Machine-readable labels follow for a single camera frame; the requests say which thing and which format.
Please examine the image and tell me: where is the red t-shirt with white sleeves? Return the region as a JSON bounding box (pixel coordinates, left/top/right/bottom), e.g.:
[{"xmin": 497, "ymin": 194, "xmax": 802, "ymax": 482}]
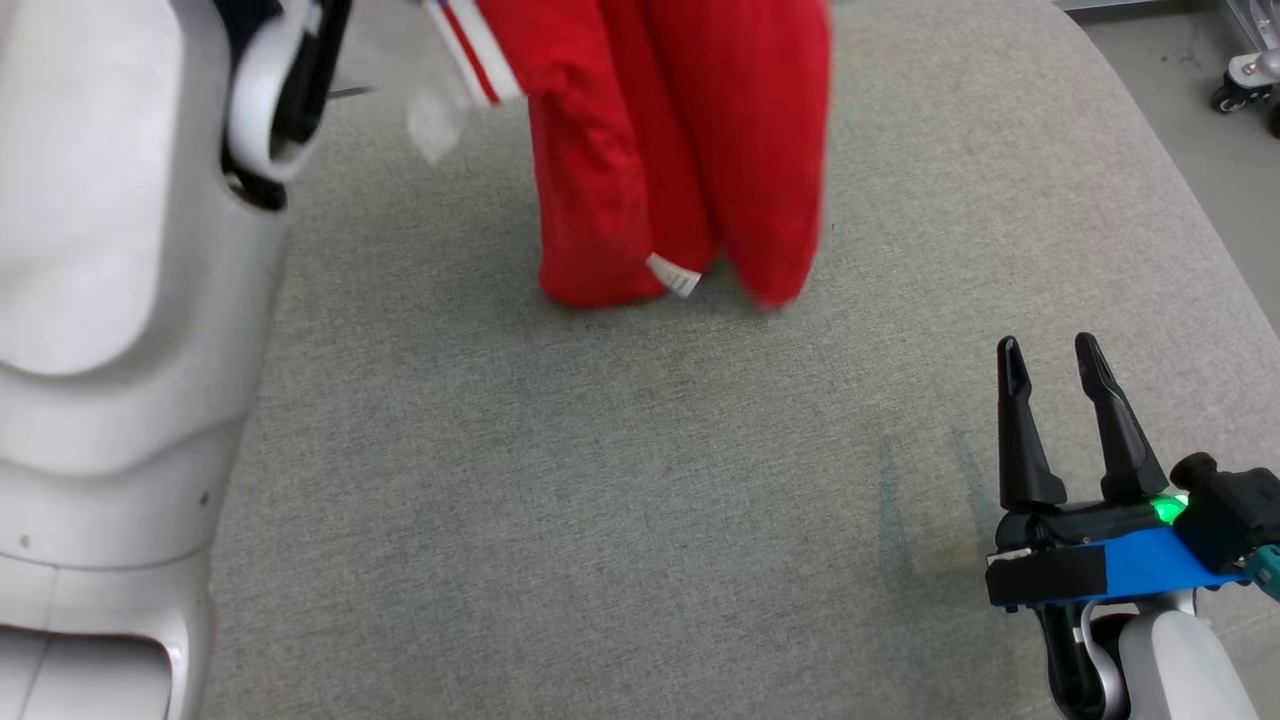
[{"xmin": 420, "ymin": 0, "xmax": 833, "ymax": 312}]

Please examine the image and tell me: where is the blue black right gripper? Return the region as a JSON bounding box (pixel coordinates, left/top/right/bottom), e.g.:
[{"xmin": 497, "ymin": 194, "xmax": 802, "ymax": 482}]
[{"xmin": 985, "ymin": 333, "xmax": 1251, "ymax": 612}]

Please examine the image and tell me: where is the wheeled caster base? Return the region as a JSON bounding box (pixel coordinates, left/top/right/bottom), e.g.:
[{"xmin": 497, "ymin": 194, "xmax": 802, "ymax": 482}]
[{"xmin": 1210, "ymin": 48, "xmax": 1280, "ymax": 138}]

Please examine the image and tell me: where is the right teal plug black cable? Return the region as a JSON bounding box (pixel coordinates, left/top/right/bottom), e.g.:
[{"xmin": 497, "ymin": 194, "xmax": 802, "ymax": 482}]
[{"xmin": 1245, "ymin": 545, "xmax": 1280, "ymax": 602}]

